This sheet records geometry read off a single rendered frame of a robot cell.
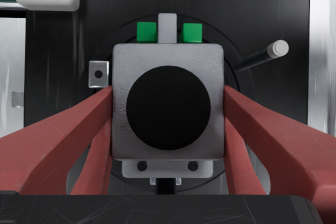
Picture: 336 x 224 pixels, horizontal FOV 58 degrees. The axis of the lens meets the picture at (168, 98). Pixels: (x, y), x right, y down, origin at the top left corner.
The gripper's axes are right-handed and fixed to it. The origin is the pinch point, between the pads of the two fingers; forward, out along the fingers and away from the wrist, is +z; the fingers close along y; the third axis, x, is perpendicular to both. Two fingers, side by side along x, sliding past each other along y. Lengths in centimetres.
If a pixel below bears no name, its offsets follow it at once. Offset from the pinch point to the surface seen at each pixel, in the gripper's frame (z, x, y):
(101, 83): 8.6, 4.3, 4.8
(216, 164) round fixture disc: 6.3, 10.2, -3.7
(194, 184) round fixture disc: 5.4, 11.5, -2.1
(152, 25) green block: 7.8, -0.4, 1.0
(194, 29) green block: 7.6, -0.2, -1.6
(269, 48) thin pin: 4.4, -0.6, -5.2
